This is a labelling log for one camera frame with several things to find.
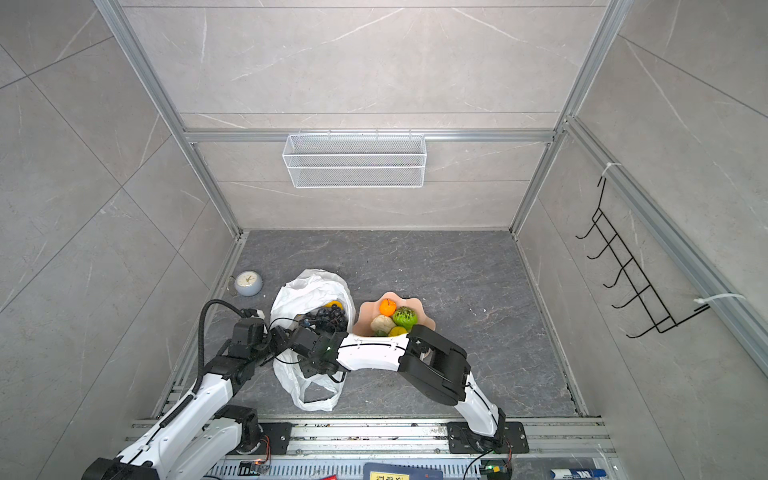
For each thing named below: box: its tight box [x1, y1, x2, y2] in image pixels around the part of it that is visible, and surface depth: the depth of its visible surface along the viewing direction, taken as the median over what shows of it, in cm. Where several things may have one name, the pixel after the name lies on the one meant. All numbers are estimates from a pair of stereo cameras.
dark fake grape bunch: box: [304, 304, 349, 333], surface depth 92 cm
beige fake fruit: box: [370, 315, 396, 336], surface depth 90 cm
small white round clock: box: [234, 270, 263, 296], surface depth 102 cm
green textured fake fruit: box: [392, 306, 418, 332], surface depth 89 cm
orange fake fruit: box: [379, 298, 397, 317], surface depth 92 cm
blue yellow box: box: [363, 462, 444, 480], surface depth 69 cm
